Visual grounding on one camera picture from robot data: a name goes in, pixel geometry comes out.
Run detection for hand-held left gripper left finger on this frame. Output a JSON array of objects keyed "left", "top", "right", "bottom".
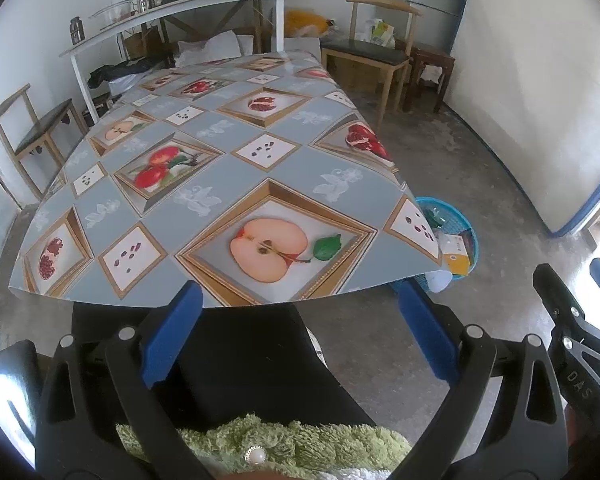
[{"left": 35, "top": 280, "right": 206, "bottom": 480}]

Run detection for wooden chair black seat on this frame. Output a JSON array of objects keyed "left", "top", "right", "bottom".
[
  {"left": 0, "top": 84, "right": 88, "bottom": 201},
  {"left": 320, "top": 0, "right": 423, "bottom": 128}
]

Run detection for yellow cardboard box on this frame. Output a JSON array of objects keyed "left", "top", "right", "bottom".
[{"left": 440, "top": 234, "right": 473, "bottom": 277}]

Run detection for glass bowl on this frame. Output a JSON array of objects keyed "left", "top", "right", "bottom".
[{"left": 89, "top": 0, "right": 137, "bottom": 23}]

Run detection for yellow plush toy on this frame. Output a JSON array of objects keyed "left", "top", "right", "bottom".
[{"left": 286, "top": 9, "right": 336, "bottom": 38}]

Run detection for dark storage box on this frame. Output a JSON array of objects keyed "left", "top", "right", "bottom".
[{"left": 82, "top": 92, "right": 113, "bottom": 116}]

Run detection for black cloth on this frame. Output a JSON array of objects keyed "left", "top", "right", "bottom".
[{"left": 87, "top": 57, "right": 166, "bottom": 88}]

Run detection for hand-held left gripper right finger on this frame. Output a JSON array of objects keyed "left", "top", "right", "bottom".
[{"left": 390, "top": 277, "right": 570, "bottom": 480}]

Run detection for black pants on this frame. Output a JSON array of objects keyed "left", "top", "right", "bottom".
[{"left": 72, "top": 302, "right": 376, "bottom": 431}]

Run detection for dark wooden stool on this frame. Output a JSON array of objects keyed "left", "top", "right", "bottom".
[{"left": 405, "top": 42, "right": 456, "bottom": 113}]

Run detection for brown cardboard box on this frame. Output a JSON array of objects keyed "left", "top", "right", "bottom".
[{"left": 122, "top": 30, "right": 161, "bottom": 58}]

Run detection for blue plastic basket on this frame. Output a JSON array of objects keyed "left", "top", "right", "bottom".
[{"left": 412, "top": 196, "right": 481, "bottom": 281}]

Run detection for white pillow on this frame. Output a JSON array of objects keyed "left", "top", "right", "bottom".
[{"left": 175, "top": 30, "right": 256, "bottom": 66}]

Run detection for white green bag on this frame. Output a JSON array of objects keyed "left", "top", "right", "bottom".
[{"left": 365, "top": 19, "right": 398, "bottom": 50}]

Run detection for white mattress blue edge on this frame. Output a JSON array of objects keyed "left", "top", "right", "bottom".
[{"left": 450, "top": 0, "right": 600, "bottom": 236}]

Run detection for white shelf table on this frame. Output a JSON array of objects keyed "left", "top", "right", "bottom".
[{"left": 60, "top": 0, "right": 288, "bottom": 126}]

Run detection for fruit print tablecloth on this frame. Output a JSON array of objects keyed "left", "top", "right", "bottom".
[{"left": 7, "top": 50, "right": 453, "bottom": 308}]

